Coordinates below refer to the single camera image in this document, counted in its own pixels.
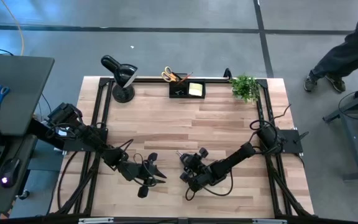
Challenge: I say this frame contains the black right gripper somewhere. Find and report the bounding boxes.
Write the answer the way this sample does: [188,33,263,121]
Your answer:
[178,147,221,193]

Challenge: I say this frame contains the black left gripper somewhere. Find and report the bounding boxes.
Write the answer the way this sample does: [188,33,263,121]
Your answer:
[128,152,168,199]

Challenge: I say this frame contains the yellow sticky note pad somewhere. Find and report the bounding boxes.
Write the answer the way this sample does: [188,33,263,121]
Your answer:
[188,82,203,97]

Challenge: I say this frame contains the yellow-handled scissors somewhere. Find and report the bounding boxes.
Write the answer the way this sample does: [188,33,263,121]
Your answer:
[161,65,179,83]

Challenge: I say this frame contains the black mesh desk organizer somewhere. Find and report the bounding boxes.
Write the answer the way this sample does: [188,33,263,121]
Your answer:
[168,79,206,100]

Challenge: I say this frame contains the green plant in white pot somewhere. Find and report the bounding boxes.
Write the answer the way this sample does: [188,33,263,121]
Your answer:
[228,73,261,105]

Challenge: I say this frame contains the black desk lamp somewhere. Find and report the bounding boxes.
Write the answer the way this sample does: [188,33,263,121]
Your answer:
[100,54,139,104]

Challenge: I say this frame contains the black caster wheel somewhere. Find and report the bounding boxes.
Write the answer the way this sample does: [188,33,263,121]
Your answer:
[16,189,30,201]

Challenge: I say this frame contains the black computer mouse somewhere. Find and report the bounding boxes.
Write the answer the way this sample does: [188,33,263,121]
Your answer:
[0,157,22,189]

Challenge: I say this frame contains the grey metal stand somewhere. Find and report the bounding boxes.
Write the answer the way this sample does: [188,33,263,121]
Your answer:
[323,78,358,182]

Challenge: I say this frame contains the person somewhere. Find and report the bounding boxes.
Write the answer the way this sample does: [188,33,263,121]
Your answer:
[303,1,358,93]

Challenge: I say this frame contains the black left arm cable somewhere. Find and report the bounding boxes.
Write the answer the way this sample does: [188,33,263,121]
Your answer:
[116,138,155,187]

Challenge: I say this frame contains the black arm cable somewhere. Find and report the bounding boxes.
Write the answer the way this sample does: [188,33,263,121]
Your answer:
[184,104,292,202]
[116,138,155,187]

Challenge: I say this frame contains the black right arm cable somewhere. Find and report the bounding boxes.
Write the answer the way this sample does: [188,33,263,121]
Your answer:
[184,104,292,202]

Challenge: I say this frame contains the silver metal bracket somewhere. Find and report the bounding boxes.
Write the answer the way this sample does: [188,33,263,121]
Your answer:
[252,218,288,224]
[78,217,115,224]

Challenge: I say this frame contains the black table frame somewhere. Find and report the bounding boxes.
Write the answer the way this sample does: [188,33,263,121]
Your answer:
[50,76,315,224]

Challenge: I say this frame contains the orange cable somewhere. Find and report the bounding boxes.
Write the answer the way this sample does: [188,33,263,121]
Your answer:
[0,0,25,57]

